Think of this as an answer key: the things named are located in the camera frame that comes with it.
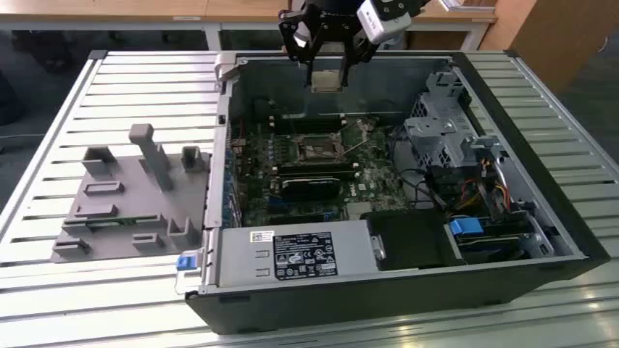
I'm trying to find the black expansion slot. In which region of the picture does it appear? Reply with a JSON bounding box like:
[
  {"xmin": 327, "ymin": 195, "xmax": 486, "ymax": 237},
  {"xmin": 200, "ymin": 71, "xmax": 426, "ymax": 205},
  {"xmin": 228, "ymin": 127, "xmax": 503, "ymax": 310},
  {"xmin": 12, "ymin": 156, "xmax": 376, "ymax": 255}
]
[{"xmin": 266, "ymin": 212, "xmax": 324, "ymax": 225}]

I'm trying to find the black plastic shroud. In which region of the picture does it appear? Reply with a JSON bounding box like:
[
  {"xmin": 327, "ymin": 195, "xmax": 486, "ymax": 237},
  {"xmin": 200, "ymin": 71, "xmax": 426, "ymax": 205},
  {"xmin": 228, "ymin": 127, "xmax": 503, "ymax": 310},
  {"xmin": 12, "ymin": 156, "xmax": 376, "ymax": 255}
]
[{"xmin": 362, "ymin": 210, "xmax": 466, "ymax": 271}]

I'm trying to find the green motherboard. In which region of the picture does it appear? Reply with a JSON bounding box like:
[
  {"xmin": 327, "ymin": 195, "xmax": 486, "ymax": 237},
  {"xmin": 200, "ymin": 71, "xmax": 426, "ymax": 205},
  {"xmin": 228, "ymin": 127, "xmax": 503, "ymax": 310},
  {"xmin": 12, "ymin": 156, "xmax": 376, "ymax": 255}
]
[{"xmin": 227, "ymin": 115, "xmax": 412, "ymax": 228}]

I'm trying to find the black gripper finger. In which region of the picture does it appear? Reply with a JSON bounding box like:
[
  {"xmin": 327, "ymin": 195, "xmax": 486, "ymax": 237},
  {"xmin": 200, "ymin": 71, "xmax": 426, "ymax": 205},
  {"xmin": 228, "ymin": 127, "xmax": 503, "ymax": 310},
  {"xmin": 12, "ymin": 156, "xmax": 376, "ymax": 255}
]
[
  {"xmin": 279, "ymin": 5, "xmax": 323, "ymax": 88},
  {"xmin": 340, "ymin": 34, "xmax": 383, "ymax": 88}
]

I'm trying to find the orange yellow wire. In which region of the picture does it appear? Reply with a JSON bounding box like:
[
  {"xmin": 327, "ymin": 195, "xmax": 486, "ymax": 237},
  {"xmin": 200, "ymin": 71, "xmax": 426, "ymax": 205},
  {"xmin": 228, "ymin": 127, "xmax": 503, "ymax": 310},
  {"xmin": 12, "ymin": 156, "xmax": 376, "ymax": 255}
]
[{"xmin": 492, "ymin": 181, "xmax": 515, "ymax": 206}]

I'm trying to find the black hard disk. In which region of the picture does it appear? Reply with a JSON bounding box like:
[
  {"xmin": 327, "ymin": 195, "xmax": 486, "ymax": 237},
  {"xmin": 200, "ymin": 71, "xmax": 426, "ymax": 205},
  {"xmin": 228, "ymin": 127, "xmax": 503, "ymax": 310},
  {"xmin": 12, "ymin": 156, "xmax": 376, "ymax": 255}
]
[{"xmin": 456, "ymin": 231, "xmax": 528, "ymax": 262}]

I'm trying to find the silver metal drive cage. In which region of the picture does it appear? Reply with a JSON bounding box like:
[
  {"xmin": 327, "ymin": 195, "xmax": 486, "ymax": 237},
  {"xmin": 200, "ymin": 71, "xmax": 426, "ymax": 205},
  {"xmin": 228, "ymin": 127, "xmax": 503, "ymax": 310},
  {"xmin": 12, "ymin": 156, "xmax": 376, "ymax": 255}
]
[{"xmin": 400, "ymin": 70, "xmax": 484, "ymax": 170}]

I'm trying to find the wooden cabinet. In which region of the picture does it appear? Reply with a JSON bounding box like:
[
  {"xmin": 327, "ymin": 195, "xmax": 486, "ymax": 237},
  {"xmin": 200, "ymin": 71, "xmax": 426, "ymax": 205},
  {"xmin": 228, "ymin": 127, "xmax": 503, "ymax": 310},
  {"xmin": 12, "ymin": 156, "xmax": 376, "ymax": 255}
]
[{"xmin": 478, "ymin": 0, "xmax": 619, "ymax": 97}]

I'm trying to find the silver disk bay frame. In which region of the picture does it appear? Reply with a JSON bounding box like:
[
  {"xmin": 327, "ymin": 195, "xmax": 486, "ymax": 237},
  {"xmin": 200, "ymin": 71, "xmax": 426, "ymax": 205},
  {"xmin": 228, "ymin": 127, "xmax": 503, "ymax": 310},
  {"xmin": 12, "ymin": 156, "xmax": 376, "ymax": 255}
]
[{"xmin": 462, "ymin": 134, "xmax": 558, "ymax": 260}]

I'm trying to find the metal socket cover frame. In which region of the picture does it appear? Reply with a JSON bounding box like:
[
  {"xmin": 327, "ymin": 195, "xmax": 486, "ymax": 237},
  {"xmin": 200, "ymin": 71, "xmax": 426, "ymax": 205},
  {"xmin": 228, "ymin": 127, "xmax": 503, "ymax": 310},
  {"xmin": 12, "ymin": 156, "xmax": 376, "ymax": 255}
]
[{"xmin": 339, "ymin": 116, "xmax": 383, "ymax": 143}]

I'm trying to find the black cable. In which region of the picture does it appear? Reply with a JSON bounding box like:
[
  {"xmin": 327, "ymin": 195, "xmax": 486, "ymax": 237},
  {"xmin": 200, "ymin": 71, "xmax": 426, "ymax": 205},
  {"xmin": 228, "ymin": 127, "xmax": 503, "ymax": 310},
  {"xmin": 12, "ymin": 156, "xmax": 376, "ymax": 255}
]
[{"xmin": 388, "ymin": 125, "xmax": 448, "ymax": 213}]

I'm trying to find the blue disk carrier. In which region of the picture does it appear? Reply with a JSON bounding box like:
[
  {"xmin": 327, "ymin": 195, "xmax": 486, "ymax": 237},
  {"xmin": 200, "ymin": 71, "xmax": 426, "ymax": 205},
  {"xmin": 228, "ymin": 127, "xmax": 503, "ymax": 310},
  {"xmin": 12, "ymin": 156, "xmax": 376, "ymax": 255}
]
[{"xmin": 448, "ymin": 216, "xmax": 484, "ymax": 239}]

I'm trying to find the wooden desk white frame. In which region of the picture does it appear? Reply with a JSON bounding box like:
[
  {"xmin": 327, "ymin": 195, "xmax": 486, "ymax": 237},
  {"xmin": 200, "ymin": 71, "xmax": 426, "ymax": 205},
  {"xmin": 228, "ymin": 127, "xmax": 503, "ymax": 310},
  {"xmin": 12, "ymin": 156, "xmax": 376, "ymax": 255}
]
[{"xmin": 0, "ymin": 0, "xmax": 499, "ymax": 51}]

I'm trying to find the blue case latch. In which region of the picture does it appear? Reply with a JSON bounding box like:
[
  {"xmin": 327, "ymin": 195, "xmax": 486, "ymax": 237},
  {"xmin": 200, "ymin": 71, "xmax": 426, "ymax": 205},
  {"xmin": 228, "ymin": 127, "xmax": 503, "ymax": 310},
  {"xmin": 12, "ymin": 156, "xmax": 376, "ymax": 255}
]
[{"xmin": 176, "ymin": 253, "xmax": 199, "ymax": 272}]

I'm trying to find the grey power supply unit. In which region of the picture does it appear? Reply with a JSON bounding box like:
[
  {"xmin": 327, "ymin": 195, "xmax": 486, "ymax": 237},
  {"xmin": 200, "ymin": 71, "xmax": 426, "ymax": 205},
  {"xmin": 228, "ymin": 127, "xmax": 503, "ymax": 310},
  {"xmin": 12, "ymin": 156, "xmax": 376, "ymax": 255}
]
[{"xmin": 212, "ymin": 220, "xmax": 378, "ymax": 287}]

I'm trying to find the black open PC case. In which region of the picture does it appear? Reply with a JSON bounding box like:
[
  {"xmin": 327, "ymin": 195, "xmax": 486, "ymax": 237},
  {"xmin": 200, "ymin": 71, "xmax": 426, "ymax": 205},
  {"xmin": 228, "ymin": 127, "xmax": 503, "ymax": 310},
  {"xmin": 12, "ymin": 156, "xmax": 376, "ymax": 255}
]
[{"xmin": 183, "ymin": 50, "xmax": 611, "ymax": 335}]

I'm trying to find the grey case latch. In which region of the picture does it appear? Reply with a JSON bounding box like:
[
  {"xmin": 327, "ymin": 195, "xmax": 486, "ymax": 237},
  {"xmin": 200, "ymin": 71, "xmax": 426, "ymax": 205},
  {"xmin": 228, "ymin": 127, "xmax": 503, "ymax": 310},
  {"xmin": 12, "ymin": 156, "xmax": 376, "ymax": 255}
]
[{"xmin": 212, "ymin": 52, "xmax": 251, "ymax": 83}]

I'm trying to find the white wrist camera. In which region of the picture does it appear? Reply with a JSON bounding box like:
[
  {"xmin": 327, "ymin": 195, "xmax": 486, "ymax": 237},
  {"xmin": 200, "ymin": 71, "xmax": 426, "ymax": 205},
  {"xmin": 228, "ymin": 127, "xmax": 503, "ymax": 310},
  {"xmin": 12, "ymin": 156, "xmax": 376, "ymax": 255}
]
[{"xmin": 356, "ymin": 0, "xmax": 414, "ymax": 41}]

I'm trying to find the black graphics card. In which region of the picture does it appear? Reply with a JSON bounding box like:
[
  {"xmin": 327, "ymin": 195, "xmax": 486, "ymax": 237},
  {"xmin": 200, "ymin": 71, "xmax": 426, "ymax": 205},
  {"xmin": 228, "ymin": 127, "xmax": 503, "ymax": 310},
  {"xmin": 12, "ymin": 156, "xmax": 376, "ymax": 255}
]
[{"xmin": 279, "ymin": 175, "xmax": 340, "ymax": 203}]

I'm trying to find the CPU socket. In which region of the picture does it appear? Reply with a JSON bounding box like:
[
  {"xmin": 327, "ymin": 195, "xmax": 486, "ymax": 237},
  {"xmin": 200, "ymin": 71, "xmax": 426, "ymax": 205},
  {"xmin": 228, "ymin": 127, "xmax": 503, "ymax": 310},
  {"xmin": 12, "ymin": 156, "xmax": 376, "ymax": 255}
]
[{"xmin": 292, "ymin": 133, "xmax": 347, "ymax": 164}]

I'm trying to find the silver square CPU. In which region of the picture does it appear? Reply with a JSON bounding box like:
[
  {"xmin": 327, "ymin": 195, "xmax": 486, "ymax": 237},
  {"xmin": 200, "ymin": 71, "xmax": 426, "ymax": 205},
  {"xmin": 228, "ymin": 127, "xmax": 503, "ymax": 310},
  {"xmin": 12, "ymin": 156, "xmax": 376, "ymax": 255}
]
[{"xmin": 311, "ymin": 69, "xmax": 343, "ymax": 94}]

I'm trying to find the grey plastic parts rack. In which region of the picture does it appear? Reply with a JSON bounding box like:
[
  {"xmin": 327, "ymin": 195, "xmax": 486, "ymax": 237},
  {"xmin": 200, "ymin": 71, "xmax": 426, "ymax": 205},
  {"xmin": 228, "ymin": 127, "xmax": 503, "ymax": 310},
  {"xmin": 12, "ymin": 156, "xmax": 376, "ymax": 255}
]
[{"xmin": 51, "ymin": 123, "xmax": 214, "ymax": 264}]

